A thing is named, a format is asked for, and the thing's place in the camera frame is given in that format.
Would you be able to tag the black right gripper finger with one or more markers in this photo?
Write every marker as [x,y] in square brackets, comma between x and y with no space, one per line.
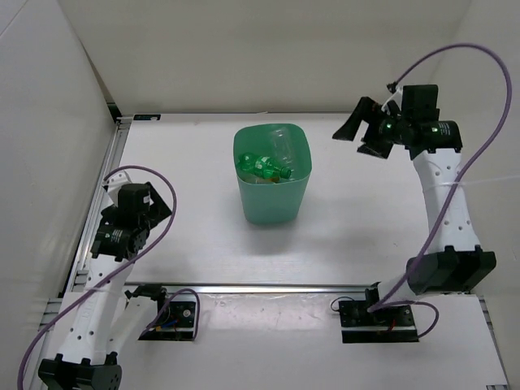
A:
[378,150]
[365,111]

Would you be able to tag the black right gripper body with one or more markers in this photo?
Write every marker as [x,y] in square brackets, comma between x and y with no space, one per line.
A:
[385,127]

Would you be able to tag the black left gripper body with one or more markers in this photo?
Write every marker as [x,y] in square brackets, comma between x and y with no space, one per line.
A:
[152,218]

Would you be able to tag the clear unlabelled plastic bottle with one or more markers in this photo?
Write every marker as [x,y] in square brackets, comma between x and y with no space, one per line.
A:
[283,146]

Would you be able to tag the green soda bottle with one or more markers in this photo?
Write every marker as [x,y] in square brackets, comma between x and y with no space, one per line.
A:
[262,166]

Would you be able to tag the orange plastic bottle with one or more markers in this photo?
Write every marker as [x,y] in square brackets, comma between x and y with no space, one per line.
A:
[274,179]

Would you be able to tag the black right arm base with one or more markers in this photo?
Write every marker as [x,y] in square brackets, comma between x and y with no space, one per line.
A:
[394,324]

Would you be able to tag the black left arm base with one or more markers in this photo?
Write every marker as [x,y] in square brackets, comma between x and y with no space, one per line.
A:
[178,313]

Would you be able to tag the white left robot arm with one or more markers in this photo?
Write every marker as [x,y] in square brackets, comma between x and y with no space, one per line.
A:
[105,316]

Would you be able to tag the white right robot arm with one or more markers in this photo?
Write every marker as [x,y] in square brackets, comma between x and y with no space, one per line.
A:
[452,259]

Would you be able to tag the green plastic bin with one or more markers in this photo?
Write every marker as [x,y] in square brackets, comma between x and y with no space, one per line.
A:
[268,203]

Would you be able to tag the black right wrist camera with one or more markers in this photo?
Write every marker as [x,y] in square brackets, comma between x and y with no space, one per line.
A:
[419,103]

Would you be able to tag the aluminium front rail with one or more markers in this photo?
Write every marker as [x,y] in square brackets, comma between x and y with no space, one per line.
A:
[260,288]

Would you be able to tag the aluminium rail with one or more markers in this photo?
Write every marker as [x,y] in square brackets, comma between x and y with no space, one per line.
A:
[260,288]
[111,160]

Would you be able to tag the aluminium left rail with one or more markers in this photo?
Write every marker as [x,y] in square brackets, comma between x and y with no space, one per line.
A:
[111,160]

